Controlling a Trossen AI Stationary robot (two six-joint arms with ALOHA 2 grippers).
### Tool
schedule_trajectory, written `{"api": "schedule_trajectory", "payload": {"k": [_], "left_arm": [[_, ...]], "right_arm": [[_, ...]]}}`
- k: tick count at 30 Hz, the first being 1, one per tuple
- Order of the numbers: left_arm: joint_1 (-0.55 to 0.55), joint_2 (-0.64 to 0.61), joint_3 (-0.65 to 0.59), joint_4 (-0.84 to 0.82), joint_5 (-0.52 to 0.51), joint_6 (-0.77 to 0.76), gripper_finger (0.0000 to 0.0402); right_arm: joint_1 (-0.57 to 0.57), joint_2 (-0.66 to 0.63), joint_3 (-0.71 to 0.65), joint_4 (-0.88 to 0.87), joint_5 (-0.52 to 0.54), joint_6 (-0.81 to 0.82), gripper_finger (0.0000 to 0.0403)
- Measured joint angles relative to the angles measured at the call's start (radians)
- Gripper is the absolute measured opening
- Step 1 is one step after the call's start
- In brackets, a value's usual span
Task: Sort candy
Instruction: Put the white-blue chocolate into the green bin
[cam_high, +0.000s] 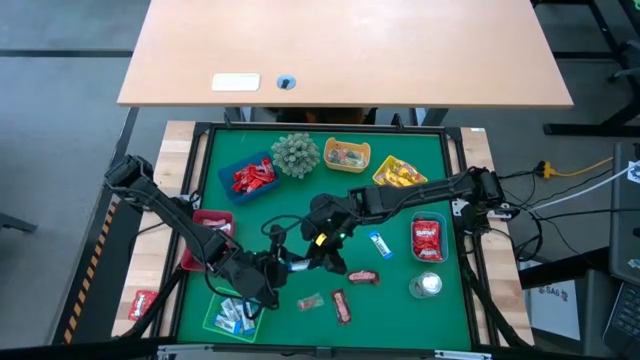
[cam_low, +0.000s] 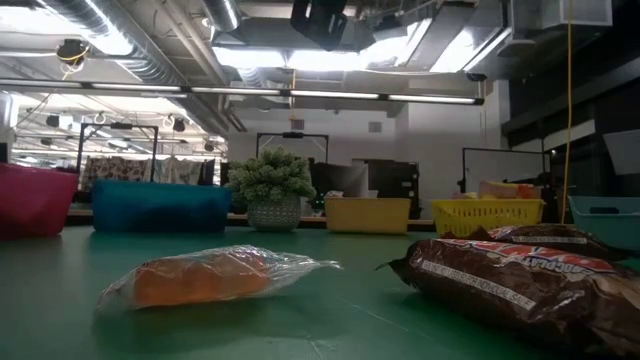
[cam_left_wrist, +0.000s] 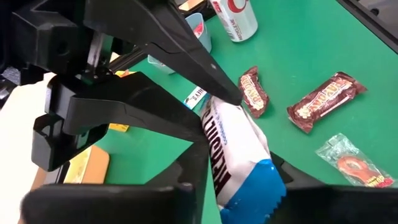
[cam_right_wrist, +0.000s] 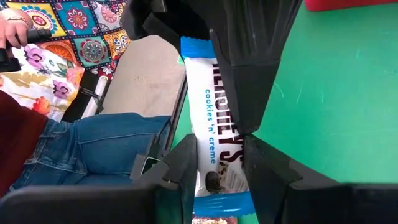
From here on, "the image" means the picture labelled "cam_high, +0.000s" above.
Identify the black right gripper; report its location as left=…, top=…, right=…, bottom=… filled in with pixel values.
left=299, top=193, right=362, bottom=275

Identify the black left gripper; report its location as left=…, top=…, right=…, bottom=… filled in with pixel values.
left=219, top=224, right=302, bottom=308

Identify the red plastic bin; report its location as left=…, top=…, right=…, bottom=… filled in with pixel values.
left=180, top=208, right=236, bottom=272

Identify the red Skittles packet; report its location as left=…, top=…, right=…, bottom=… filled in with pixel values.
left=128, top=288, right=159, bottom=322
left=414, top=247, right=444, bottom=263
left=412, top=218, right=443, bottom=251

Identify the yellow mesh basket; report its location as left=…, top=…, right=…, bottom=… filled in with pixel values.
left=372, top=155, right=430, bottom=189

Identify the blue plastic bin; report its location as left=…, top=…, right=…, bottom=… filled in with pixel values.
left=217, top=151, right=282, bottom=208

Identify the green table mat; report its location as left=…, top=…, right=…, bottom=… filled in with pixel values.
left=177, top=129, right=474, bottom=351

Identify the orange plastic bin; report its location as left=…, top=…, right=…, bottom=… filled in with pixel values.
left=323, top=137, right=373, bottom=174

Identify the artificial pale green succulent plant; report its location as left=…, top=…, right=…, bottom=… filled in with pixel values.
left=270, top=132, right=322, bottom=180

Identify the clear round jar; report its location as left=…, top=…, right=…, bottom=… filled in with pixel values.
left=409, top=271, right=445, bottom=300

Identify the green mesh basket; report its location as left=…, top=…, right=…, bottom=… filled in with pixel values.
left=202, top=287, right=269, bottom=344

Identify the teal plastic bin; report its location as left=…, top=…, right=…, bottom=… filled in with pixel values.
left=410, top=211, right=450, bottom=264

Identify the white rectangular desk plate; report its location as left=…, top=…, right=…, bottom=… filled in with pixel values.
left=211, top=72, right=262, bottom=93

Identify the black yellow striped floor ramp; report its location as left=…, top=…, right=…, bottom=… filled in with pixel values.
left=52, top=199, right=144, bottom=346

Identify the light wooden desk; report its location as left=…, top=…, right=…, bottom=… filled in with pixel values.
left=116, top=0, right=575, bottom=110

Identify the white labelled box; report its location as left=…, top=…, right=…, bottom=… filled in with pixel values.
left=528, top=279, right=584, bottom=342

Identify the grey chair base leg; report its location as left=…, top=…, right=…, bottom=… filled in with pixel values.
left=0, top=212, right=39, bottom=235

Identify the black keyboard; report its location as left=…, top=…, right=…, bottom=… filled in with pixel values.
left=601, top=282, right=640, bottom=359

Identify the dark grey computer case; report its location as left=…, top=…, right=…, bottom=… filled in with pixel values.
left=608, top=141, right=640, bottom=286

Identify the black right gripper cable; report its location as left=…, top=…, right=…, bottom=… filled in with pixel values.
left=259, top=213, right=307, bottom=240

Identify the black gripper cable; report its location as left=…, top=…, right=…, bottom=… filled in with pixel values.
left=203, top=279, right=267, bottom=322
left=259, top=213, right=307, bottom=240

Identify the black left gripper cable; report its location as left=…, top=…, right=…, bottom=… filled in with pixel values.
left=203, top=279, right=267, bottom=322

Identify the black corrugated cable conduit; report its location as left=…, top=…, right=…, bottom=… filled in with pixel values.
left=119, top=267, right=186, bottom=341
left=462, top=239, right=526, bottom=349

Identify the black aluminium rig frame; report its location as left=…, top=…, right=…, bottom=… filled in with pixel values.
left=149, top=119, right=501, bottom=360

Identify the silver rail bracket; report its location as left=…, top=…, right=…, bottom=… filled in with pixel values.
left=433, top=349, right=494, bottom=360
left=157, top=343, right=214, bottom=360

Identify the yellow power cable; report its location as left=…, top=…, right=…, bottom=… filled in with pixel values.
left=538, top=155, right=615, bottom=181

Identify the black floor cable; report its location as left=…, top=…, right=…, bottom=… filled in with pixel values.
left=514, top=207, right=615, bottom=264

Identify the white cable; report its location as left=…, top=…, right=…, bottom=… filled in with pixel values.
left=529, top=164, right=634, bottom=214

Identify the black desk base frame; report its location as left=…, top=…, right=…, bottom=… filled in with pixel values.
left=542, top=0, right=640, bottom=137

